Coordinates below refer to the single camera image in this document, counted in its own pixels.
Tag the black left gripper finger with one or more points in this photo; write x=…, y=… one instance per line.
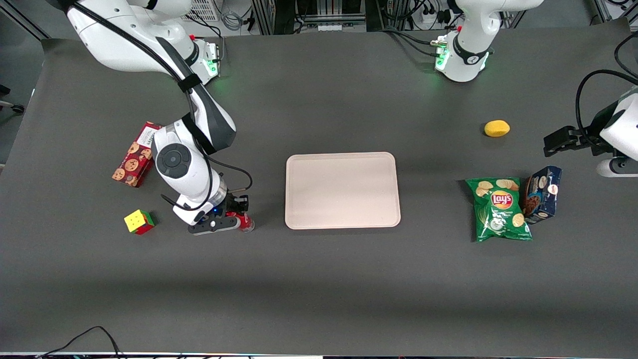
x=554, y=142
x=572, y=138

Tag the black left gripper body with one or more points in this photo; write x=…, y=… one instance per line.
x=584, y=135

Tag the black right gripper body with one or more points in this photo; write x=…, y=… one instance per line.
x=236, y=203

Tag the red coke bottle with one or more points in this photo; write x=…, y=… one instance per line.
x=246, y=222

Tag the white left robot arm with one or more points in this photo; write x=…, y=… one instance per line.
x=468, y=67

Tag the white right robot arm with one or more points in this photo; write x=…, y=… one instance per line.
x=187, y=174

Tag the beige plastic tray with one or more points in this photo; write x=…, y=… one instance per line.
x=342, y=190

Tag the dark blue cookie box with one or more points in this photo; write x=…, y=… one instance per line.
x=546, y=194

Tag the yellow lemon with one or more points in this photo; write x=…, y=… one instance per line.
x=496, y=128

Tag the green Lays chips bag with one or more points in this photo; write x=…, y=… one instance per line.
x=501, y=219

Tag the colourful puzzle cube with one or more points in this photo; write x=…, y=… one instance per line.
x=135, y=221

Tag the red cookie box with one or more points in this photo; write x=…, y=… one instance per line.
x=130, y=167

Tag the white power strip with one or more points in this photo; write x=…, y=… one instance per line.
x=432, y=17

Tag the white vented box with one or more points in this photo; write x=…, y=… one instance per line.
x=205, y=10

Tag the aluminium equipment rack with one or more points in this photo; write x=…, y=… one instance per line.
x=309, y=12

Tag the black stand part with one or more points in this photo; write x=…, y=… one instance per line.
x=12, y=106

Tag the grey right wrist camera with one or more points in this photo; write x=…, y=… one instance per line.
x=212, y=224

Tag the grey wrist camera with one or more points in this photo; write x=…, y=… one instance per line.
x=615, y=168
x=212, y=224

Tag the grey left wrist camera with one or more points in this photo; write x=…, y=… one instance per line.
x=615, y=168

